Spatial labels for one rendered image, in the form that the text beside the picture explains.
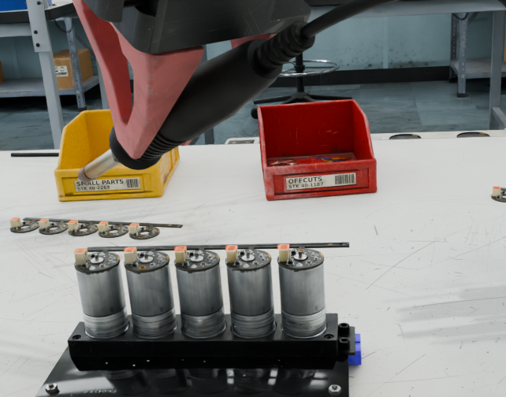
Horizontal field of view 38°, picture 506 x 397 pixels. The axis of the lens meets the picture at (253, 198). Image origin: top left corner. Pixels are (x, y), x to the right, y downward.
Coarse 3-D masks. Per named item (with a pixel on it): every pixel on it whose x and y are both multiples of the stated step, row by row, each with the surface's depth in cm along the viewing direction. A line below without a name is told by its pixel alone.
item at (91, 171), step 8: (112, 152) 33; (96, 160) 36; (104, 160) 35; (112, 160) 34; (88, 168) 36; (96, 168) 36; (104, 168) 35; (80, 176) 37; (88, 176) 37; (96, 176) 37
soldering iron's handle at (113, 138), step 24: (240, 48) 24; (264, 48) 23; (288, 48) 22; (216, 72) 25; (240, 72) 24; (264, 72) 24; (192, 96) 26; (216, 96) 25; (240, 96) 25; (168, 120) 28; (192, 120) 27; (216, 120) 27; (120, 144) 32; (168, 144) 30; (144, 168) 32
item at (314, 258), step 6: (294, 252) 40; (306, 252) 40; (312, 252) 40; (318, 252) 40; (312, 258) 39; (318, 258) 39; (282, 264) 39; (288, 264) 39; (294, 264) 39; (306, 264) 39; (312, 264) 39; (318, 264) 39
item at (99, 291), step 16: (112, 272) 40; (80, 288) 41; (96, 288) 40; (112, 288) 41; (96, 304) 41; (112, 304) 41; (96, 320) 41; (112, 320) 41; (96, 336) 41; (112, 336) 41
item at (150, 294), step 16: (128, 272) 40; (160, 272) 40; (128, 288) 41; (144, 288) 40; (160, 288) 40; (144, 304) 40; (160, 304) 40; (144, 320) 41; (160, 320) 41; (176, 320) 42; (144, 336) 41; (160, 336) 41
